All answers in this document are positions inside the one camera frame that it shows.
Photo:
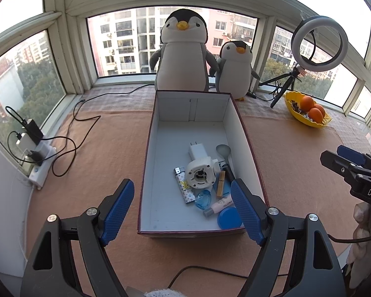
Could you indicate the white power strip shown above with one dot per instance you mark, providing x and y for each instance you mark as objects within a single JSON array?
[{"x": 43, "y": 173}]

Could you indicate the black charger plug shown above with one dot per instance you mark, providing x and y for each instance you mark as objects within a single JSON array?
[{"x": 35, "y": 156}]

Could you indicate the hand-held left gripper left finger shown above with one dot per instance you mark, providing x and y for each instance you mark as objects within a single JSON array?
[{"x": 117, "y": 213}]

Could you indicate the small penguin plush toy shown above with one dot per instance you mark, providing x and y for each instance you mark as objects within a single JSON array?
[{"x": 235, "y": 74}]

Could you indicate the black tripod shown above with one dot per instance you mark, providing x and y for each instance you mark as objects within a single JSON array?
[{"x": 284, "y": 89}]

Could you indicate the clear blue plastic bottle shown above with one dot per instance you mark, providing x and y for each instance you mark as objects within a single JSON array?
[{"x": 204, "y": 201}]

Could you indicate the wooden clothespin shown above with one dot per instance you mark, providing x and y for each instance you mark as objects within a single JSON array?
[{"x": 221, "y": 182}]

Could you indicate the plaid cloth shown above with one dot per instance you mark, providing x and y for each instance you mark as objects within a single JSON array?
[{"x": 117, "y": 99}]

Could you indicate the yellow fruit bowl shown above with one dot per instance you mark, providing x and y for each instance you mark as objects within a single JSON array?
[{"x": 300, "y": 118}]

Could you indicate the large penguin plush toy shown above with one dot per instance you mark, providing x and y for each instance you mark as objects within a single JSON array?
[{"x": 182, "y": 65}]

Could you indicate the person's right hand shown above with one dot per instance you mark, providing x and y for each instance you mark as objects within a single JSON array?
[{"x": 364, "y": 232}]

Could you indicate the white patterned lighter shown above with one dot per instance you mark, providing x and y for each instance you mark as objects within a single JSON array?
[{"x": 184, "y": 187}]

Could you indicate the white charger adapter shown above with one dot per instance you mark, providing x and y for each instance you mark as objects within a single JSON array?
[{"x": 198, "y": 153}]

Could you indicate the blue round lid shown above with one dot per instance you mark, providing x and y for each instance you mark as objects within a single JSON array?
[{"x": 228, "y": 218}]

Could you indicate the pile of wrapped candies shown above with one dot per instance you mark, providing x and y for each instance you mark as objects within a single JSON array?
[{"x": 295, "y": 106}]

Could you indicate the white tube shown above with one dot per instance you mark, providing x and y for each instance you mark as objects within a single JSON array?
[{"x": 219, "y": 205}]

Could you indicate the white round plug-in device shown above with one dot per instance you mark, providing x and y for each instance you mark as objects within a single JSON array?
[{"x": 204, "y": 167}]

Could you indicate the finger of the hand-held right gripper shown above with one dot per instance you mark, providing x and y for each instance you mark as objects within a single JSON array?
[
  {"x": 352, "y": 156},
  {"x": 334, "y": 162}
]

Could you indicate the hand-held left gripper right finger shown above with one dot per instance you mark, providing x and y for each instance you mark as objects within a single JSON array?
[{"x": 247, "y": 213}]

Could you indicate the red cardboard box white inside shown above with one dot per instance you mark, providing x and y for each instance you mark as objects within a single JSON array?
[{"x": 167, "y": 167}]

